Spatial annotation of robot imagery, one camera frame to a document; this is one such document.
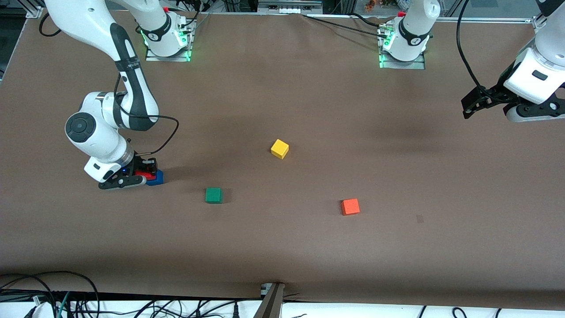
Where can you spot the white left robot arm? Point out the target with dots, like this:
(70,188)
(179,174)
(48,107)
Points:
(412,44)

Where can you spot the blue block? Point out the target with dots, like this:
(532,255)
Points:
(157,179)

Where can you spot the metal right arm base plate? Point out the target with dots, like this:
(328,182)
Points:
(167,58)

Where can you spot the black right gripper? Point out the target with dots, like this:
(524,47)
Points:
(142,164)

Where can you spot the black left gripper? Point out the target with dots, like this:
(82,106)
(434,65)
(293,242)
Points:
(499,92)

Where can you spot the green block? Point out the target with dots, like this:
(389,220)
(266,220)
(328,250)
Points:
(213,195)

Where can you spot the white power strip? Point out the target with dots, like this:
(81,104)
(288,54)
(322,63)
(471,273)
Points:
(289,6)

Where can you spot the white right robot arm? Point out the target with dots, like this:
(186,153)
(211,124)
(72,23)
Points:
(88,17)

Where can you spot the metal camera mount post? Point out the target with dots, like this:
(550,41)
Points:
(270,304)

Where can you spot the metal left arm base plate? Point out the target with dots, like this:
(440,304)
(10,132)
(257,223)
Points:
(404,65)

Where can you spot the orange block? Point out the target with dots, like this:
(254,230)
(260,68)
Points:
(350,206)

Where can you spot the yellow block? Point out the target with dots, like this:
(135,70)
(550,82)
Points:
(279,149)

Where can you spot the red block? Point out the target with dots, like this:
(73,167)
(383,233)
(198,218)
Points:
(148,176)

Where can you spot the aluminium frame rail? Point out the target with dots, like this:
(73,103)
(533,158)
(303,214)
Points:
(485,19)

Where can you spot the aluminium corner bracket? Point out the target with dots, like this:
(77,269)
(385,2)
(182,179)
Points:
(538,22)
(35,12)

